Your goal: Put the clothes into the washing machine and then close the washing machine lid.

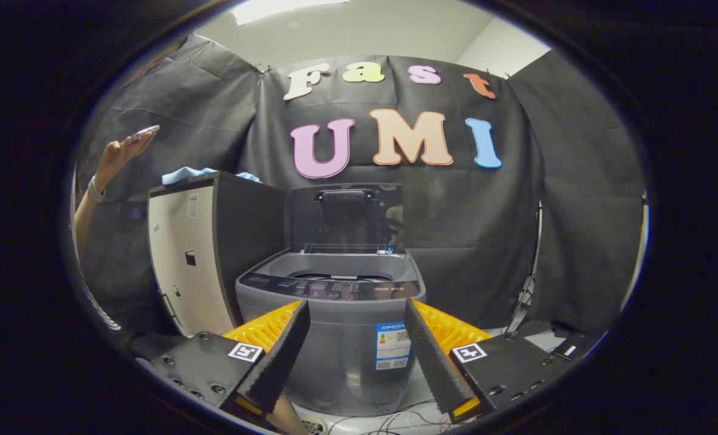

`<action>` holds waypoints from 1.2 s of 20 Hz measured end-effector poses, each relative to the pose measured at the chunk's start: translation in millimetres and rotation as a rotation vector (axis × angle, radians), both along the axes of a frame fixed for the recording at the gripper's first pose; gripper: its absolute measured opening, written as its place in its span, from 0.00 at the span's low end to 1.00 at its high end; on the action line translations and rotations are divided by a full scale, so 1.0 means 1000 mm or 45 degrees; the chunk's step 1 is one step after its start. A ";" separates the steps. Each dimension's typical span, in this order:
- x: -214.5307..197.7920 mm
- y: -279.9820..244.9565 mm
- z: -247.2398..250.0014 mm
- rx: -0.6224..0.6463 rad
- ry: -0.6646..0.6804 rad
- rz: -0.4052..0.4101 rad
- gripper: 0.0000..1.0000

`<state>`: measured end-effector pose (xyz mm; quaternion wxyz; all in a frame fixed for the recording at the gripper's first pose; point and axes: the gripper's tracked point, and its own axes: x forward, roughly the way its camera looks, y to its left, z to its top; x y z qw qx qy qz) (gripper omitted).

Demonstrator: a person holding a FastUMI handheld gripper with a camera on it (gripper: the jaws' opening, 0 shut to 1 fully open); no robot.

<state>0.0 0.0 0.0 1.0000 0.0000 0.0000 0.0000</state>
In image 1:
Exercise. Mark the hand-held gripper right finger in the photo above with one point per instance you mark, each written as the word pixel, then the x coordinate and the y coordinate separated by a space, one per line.
pixel 434 362

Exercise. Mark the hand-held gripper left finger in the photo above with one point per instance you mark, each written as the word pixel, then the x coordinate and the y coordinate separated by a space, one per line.
pixel 280 356

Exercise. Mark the grey washing machine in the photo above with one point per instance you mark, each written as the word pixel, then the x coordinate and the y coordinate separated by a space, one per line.
pixel 347 326

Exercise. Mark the dark washing machine lid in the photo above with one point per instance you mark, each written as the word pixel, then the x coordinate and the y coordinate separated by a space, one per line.
pixel 347 211

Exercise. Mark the blue cloth garment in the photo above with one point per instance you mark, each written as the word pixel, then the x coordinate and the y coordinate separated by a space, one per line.
pixel 181 175

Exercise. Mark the silver smartphone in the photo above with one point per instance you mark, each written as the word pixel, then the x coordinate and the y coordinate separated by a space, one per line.
pixel 146 131

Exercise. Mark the tan object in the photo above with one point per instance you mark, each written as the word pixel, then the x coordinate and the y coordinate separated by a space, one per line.
pixel 286 417

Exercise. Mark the white perforated floor fixture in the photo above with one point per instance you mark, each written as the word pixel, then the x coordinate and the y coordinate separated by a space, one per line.
pixel 313 427

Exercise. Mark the black light stand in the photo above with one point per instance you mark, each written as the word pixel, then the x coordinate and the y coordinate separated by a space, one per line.
pixel 528 284

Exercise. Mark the beige and dark cabinet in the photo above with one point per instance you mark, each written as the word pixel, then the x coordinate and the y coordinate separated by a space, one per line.
pixel 184 260

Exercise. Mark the black box device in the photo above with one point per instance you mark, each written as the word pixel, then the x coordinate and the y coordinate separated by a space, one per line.
pixel 576 349

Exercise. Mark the black backdrop cloth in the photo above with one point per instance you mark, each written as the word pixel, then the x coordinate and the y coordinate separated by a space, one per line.
pixel 456 205

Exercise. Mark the white wristband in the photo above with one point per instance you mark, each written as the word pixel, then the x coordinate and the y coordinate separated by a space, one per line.
pixel 96 192

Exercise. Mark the ceiling light panel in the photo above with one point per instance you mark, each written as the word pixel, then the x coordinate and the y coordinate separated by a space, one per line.
pixel 274 9

